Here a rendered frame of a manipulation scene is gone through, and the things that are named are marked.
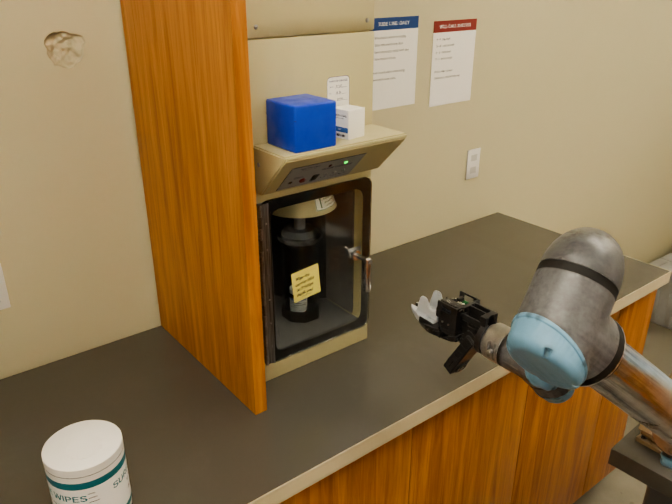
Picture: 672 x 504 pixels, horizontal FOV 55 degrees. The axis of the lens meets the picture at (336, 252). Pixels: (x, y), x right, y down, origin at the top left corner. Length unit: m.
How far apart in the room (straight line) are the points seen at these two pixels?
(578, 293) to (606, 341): 0.08
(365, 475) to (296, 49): 0.92
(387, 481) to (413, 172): 1.11
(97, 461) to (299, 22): 0.88
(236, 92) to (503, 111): 1.57
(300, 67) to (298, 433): 0.76
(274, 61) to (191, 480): 0.82
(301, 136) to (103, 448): 0.66
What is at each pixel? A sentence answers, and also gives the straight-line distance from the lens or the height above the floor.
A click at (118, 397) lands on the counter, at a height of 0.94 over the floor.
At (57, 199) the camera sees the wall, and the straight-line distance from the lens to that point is 1.64.
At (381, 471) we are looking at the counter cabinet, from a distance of 1.54.
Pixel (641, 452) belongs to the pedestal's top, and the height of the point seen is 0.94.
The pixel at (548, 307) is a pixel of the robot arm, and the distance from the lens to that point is 0.92.
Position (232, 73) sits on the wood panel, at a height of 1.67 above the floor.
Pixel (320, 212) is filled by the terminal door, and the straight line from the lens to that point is 1.43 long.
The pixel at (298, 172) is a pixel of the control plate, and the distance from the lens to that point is 1.28.
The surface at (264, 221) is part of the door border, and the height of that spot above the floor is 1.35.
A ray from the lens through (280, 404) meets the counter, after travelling 1.48.
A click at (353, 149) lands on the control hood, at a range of 1.31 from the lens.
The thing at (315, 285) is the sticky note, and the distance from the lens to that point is 1.50.
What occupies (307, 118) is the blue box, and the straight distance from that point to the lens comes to 1.23.
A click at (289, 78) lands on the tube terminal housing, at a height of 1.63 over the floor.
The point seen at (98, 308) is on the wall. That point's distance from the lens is 1.77.
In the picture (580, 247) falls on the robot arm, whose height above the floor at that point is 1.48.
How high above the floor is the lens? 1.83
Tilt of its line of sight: 24 degrees down
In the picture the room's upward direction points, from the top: straight up
